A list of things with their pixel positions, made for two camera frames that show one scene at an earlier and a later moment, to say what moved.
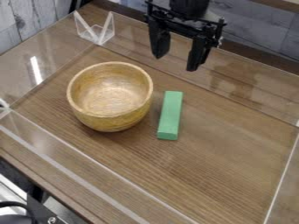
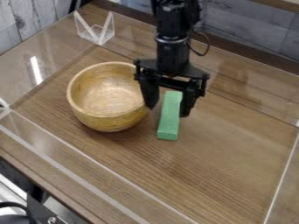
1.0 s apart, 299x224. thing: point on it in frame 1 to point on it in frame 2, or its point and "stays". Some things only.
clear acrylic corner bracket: (95, 33) stays
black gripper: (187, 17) to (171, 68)
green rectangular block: (171, 115) stays
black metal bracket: (38, 213) stays
